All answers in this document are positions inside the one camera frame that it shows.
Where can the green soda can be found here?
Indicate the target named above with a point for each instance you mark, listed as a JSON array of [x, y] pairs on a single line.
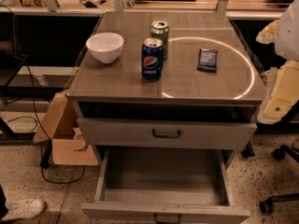
[[160, 29]]

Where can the black office chair base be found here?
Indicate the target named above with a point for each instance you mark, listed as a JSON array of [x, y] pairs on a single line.
[[261, 176]]

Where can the brown cardboard box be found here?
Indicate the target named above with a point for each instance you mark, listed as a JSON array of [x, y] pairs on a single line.
[[59, 126]]

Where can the white bowl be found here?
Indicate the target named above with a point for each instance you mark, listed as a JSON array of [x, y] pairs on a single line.
[[105, 47]]

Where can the white sneaker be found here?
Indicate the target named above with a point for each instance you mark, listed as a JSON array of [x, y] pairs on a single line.
[[24, 209]]

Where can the grey drawer cabinet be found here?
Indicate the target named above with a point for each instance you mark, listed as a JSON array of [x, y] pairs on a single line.
[[183, 93]]

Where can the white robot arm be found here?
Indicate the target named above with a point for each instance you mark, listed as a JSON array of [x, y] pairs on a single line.
[[282, 87]]

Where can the dark blue snack bar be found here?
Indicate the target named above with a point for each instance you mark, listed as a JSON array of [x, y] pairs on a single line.
[[207, 60]]

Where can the grey top drawer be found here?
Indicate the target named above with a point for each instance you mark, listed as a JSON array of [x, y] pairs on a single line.
[[166, 134]]

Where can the grey drawer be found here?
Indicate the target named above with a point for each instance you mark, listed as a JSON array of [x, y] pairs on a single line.
[[164, 186], [166, 134]]

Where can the blue Pepsi can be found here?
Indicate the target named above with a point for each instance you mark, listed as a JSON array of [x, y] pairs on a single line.
[[152, 58]]

